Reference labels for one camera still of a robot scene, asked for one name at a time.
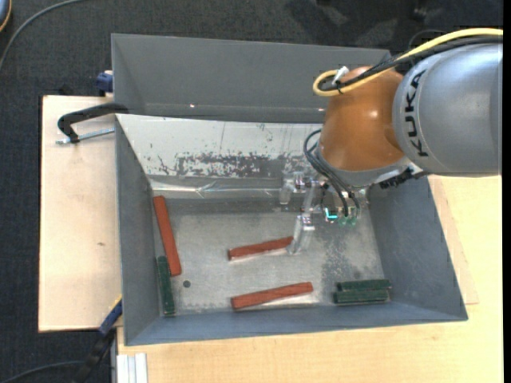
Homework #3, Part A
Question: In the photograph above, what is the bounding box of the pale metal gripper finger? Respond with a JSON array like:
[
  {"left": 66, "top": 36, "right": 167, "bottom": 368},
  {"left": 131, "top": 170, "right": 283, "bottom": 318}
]
[
  {"left": 279, "top": 171, "right": 311, "bottom": 207},
  {"left": 287, "top": 212, "right": 317, "bottom": 256}
]

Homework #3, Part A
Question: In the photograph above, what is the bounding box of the pale wood board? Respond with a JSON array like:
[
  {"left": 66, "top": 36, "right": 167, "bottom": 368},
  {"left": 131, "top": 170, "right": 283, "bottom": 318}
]
[{"left": 38, "top": 94, "right": 123, "bottom": 333}]

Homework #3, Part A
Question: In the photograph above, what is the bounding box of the dark green flat block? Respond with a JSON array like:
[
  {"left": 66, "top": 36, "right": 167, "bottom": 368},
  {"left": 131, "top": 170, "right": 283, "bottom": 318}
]
[
  {"left": 156, "top": 255, "right": 177, "bottom": 317},
  {"left": 332, "top": 289, "right": 391, "bottom": 306},
  {"left": 335, "top": 278, "right": 393, "bottom": 293}
]

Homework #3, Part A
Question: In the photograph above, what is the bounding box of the grey metal bin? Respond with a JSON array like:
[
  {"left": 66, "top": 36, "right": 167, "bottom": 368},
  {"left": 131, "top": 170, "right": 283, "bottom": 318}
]
[{"left": 110, "top": 33, "right": 469, "bottom": 347}]

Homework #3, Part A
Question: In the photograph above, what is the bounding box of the red-brown flat block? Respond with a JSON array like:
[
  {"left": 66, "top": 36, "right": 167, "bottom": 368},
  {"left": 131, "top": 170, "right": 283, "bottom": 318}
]
[
  {"left": 230, "top": 281, "right": 315, "bottom": 312},
  {"left": 227, "top": 235, "right": 295, "bottom": 262},
  {"left": 153, "top": 195, "right": 183, "bottom": 278}
]

